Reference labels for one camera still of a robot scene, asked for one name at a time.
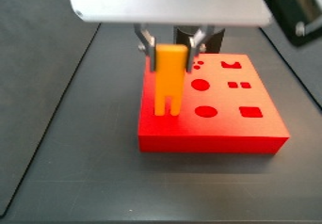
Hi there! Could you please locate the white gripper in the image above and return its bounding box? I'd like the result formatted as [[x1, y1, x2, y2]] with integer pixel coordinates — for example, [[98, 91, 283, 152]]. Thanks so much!
[[71, 0, 271, 72]]

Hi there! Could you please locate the orange two-pronged peg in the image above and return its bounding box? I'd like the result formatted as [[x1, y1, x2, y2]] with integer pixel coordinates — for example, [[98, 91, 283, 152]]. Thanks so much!
[[155, 44, 187, 116]]

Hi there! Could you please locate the red shape-sorter block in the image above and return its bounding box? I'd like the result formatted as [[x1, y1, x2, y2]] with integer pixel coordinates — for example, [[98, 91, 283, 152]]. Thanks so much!
[[139, 54, 290, 154]]

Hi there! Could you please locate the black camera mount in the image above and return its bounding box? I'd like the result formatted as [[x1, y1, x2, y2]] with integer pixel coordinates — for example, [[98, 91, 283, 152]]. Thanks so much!
[[265, 0, 322, 47]]

